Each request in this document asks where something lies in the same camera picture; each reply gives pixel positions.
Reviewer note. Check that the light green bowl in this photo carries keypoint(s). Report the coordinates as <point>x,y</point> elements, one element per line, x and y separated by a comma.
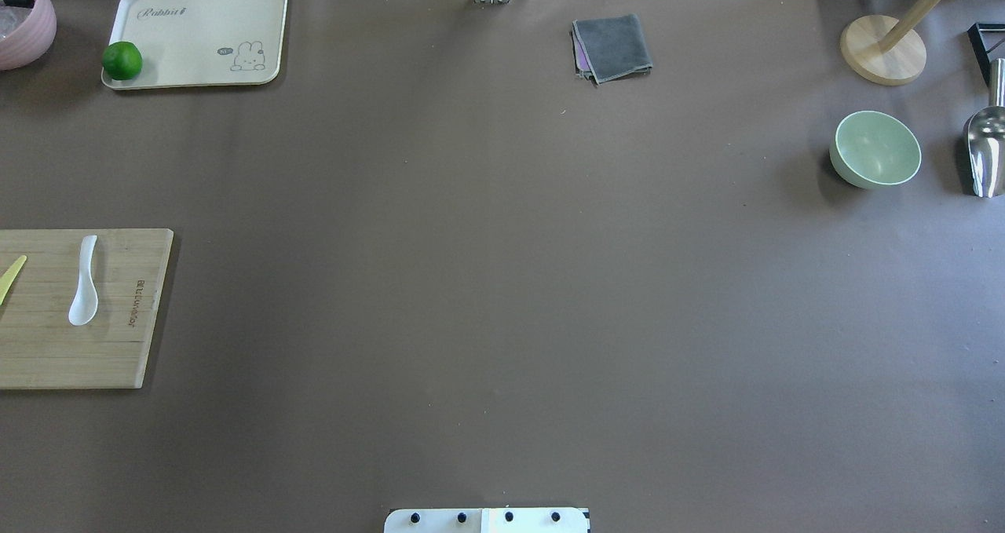
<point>872,150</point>

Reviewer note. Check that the white ceramic spoon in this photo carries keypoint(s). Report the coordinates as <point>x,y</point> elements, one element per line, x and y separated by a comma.
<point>84,304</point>

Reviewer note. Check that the pink ribbed bowl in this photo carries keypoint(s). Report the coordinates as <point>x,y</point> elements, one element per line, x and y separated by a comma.
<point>31,38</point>

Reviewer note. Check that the grey folded cloth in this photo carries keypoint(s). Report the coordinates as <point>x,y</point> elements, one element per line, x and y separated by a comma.
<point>610,48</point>

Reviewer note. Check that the cream rabbit tray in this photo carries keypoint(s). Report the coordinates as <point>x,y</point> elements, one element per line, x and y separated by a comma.
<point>187,43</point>

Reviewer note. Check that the green lime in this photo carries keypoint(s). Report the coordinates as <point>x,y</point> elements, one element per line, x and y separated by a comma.
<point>122,61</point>

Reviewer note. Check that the wooden mug tree stand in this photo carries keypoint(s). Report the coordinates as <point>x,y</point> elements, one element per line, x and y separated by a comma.
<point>886,50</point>

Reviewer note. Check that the bamboo cutting board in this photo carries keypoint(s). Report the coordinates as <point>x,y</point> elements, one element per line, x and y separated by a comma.
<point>41,348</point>

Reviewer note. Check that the metal scoop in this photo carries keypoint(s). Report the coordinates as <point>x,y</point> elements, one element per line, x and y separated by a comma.
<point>985,139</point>

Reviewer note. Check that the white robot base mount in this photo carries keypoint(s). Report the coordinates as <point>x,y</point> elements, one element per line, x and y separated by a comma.
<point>485,519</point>

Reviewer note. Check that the black triangular frame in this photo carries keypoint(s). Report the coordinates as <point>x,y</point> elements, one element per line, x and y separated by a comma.
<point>985,38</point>

